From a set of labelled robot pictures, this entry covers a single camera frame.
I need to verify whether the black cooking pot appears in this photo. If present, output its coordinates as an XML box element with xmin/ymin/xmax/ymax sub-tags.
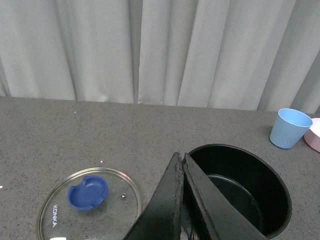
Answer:
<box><xmin>189</xmin><ymin>144</ymin><xmax>292</xmax><ymax>239</ymax></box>

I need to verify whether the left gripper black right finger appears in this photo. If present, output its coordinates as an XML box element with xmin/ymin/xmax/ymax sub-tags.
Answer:
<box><xmin>183</xmin><ymin>153</ymin><xmax>266</xmax><ymax>240</ymax></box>

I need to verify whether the grey pleated curtain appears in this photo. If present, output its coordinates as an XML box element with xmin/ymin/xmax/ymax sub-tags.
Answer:
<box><xmin>0</xmin><ymin>0</ymin><xmax>320</xmax><ymax>114</ymax></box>

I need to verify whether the pink bowl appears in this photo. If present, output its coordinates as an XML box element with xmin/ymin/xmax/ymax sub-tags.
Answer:
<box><xmin>303</xmin><ymin>118</ymin><xmax>320</xmax><ymax>153</ymax></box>

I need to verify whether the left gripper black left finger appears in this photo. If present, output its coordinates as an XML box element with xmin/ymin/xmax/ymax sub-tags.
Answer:
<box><xmin>124</xmin><ymin>152</ymin><xmax>184</xmax><ymax>240</ymax></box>

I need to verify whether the glass lid with blue knob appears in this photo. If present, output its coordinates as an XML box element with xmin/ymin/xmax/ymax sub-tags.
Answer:
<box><xmin>36</xmin><ymin>167</ymin><xmax>142</xmax><ymax>240</ymax></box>

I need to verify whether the light blue cup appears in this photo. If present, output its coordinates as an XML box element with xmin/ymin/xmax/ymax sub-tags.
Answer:
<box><xmin>269</xmin><ymin>108</ymin><xmax>313</xmax><ymax>149</ymax></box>

